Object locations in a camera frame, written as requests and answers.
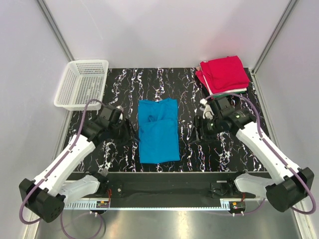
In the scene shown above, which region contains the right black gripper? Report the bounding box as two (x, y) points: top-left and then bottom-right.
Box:
(187, 115), (224, 146)

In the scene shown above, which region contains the blue t shirt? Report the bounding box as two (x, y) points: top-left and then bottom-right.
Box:
(138, 98), (180, 164)

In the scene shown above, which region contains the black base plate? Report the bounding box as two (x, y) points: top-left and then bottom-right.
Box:
(78, 174), (256, 200)

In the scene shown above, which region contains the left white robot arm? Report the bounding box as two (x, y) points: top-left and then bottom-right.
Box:
(19, 105), (135, 225)

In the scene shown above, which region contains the green folded t shirt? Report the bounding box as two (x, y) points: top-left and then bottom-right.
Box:
(213, 88), (247, 98)

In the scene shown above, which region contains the aluminium frame rail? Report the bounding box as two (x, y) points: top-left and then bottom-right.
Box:
(33, 180), (305, 211)

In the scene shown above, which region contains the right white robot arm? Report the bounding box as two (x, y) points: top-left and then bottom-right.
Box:
(191, 110), (317, 215)

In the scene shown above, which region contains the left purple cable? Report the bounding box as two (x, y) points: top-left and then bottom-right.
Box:
(19, 99), (108, 239)

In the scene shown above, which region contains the red folded t shirt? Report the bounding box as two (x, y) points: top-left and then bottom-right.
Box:
(195, 56), (250, 92)

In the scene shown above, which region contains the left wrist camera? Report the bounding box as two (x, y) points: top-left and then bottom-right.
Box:
(99, 105), (124, 127)

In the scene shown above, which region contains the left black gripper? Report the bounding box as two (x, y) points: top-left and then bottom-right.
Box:
(109, 118), (140, 147)

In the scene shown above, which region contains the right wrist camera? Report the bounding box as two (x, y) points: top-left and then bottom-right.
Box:
(200, 97), (235, 120)

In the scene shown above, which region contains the white plastic basket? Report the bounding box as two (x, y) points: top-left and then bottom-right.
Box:
(54, 59), (109, 111)

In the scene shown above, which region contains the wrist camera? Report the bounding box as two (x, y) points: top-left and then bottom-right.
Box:
(99, 105), (124, 127)
(200, 97), (235, 120)

